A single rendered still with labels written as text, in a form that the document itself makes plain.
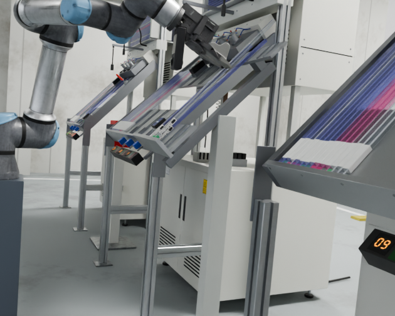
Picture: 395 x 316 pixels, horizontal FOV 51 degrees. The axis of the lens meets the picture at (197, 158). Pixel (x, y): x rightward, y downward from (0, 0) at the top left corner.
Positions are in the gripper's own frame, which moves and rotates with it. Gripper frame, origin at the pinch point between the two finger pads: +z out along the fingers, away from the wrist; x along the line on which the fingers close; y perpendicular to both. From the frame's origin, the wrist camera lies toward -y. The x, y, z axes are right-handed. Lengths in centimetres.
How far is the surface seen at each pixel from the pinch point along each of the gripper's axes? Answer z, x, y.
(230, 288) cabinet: 66, 43, -61
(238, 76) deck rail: 18.9, 42.0, 14.3
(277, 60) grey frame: 29, 40, 29
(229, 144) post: 17.3, 8.2, -16.4
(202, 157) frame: 35, 73, -18
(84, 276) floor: 22, 93, -98
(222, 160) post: 18.1, 8.2, -21.9
